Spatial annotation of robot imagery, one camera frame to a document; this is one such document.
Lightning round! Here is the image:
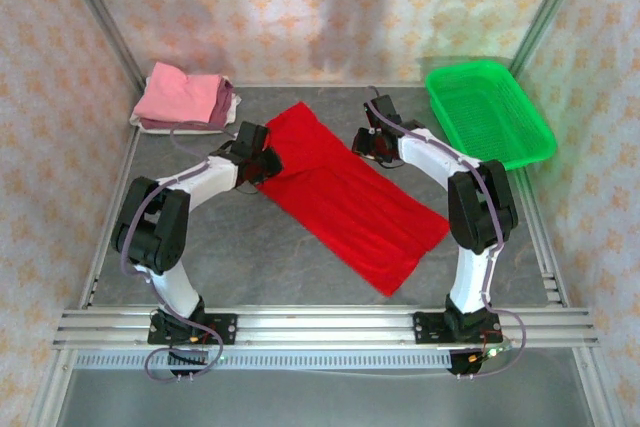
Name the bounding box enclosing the red t-shirt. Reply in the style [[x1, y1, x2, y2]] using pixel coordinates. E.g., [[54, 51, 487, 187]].
[[254, 101, 452, 298]]

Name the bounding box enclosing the small circuit board green light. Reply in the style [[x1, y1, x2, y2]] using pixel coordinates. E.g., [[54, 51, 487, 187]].
[[478, 340, 515, 361]]

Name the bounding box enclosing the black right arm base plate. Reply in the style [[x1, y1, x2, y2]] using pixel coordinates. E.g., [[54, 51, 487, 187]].
[[413, 310, 503, 347]]

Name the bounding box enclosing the folded mauve t-shirt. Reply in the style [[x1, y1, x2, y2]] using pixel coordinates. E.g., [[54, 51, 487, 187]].
[[139, 75, 239, 129]]

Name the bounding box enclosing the stack of folded pink towels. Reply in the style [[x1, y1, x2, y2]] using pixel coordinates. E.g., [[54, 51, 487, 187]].
[[129, 74, 243, 136]]

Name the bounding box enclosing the aluminium frame post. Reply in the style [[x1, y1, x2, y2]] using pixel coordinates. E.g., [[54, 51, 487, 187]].
[[508, 0, 597, 76], [53, 0, 147, 94]]

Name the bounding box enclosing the slotted grey cable duct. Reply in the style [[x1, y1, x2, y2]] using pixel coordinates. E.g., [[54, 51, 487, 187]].
[[73, 348, 454, 371]]

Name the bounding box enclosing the aluminium mounting rail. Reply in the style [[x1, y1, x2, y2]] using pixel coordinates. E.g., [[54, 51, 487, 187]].
[[52, 306, 601, 349]]

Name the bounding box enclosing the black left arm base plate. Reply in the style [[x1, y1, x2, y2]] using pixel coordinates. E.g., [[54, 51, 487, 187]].
[[147, 310, 238, 347]]

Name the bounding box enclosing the aluminium table side rail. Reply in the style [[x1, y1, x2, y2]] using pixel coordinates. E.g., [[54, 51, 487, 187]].
[[513, 166, 571, 309], [78, 126, 142, 309]]

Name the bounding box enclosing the folded pink t-shirt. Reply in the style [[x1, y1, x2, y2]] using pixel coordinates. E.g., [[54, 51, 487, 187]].
[[133, 61, 224, 125]]

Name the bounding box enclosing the green plastic basket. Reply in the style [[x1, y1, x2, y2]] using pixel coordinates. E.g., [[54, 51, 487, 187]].
[[424, 59, 559, 172]]

